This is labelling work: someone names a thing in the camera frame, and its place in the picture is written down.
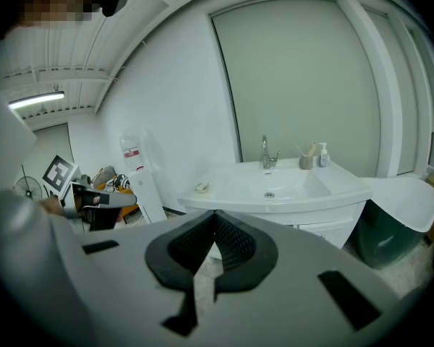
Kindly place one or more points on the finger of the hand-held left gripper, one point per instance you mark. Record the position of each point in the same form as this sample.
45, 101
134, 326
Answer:
119, 199

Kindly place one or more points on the ceiling light tube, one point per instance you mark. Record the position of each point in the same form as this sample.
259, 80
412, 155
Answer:
36, 99

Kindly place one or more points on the white soap dispenser bottle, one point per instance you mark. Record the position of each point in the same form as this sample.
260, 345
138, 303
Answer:
323, 159

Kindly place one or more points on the person's face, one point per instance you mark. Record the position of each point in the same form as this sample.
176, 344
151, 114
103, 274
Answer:
58, 2

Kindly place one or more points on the orange upholstered chair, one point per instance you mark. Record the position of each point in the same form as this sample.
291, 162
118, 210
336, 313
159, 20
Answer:
126, 213

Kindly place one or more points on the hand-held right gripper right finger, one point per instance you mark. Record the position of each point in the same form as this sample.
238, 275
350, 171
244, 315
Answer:
296, 259

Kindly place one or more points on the chrome faucet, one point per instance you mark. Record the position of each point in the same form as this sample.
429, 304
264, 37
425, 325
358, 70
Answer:
265, 157

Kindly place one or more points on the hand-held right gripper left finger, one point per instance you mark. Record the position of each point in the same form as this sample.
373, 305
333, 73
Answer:
123, 266

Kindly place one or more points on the grey cushion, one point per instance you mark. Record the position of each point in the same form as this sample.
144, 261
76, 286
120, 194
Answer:
106, 174

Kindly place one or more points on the white oval board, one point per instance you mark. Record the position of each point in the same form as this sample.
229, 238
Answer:
405, 201

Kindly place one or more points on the person's beige shirt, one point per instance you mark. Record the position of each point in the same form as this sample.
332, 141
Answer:
14, 248

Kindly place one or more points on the white water dispenser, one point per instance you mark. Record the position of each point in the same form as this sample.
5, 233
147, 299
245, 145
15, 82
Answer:
148, 197

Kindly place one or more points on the wooden toothbrush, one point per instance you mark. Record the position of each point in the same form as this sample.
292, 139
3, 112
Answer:
312, 149

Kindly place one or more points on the black white patterned cloth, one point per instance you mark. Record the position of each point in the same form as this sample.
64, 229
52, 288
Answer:
117, 182

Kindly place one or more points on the person's left forearm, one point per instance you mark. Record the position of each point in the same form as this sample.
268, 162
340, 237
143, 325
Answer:
52, 204

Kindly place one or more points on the beige soap dish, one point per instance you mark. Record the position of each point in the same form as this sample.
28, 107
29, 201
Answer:
202, 188

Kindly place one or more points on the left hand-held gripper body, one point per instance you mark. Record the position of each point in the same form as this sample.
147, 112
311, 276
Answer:
58, 175

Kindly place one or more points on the large grey window panel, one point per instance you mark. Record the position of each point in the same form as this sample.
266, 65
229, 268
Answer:
398, 103
296, 85

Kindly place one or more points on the grey toothbrush cup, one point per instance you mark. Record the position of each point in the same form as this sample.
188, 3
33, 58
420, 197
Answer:
306, 163

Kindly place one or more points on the person's left hand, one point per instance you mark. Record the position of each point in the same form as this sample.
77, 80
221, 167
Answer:
82, 202

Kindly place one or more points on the black floor fan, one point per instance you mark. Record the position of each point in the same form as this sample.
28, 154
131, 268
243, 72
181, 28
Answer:
28, 193

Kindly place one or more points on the dark green bin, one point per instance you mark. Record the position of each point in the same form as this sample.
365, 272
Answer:
383, 240

